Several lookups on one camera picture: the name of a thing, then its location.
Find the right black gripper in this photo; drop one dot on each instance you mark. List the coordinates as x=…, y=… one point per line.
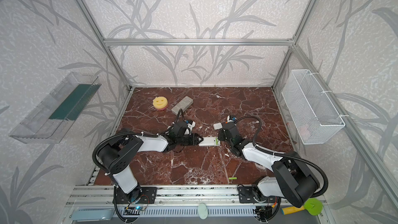
x=224, y=135

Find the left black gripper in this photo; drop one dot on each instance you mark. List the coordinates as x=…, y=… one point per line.
x=189, y=139

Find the white remote with batteries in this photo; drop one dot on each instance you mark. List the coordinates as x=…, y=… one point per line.
x=209, y=142

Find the white battery cover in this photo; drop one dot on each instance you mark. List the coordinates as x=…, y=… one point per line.
x=217, y=126

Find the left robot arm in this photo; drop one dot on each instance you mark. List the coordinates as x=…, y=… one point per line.
x=114, y=154

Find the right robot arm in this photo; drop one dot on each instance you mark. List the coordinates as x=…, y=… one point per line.
x=295, y=179

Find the grey stone block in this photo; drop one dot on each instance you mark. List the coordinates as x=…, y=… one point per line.
x=183, y=105

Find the yellow smiley sponge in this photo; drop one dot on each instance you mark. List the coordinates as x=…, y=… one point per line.
x=160, y=103

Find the pale green oval knob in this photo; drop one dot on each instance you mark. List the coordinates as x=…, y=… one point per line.
x=202, y=211

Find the green yellow toy hammer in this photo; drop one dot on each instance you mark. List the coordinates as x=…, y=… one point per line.
x=312, y=205

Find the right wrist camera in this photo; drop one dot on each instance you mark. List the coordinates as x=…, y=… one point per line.
x=231, y=118

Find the white wire mesh basket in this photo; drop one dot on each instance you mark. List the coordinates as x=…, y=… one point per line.
x=314, y=115

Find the clear plastic wall shelf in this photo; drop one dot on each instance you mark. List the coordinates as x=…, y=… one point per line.
x=49, y=122

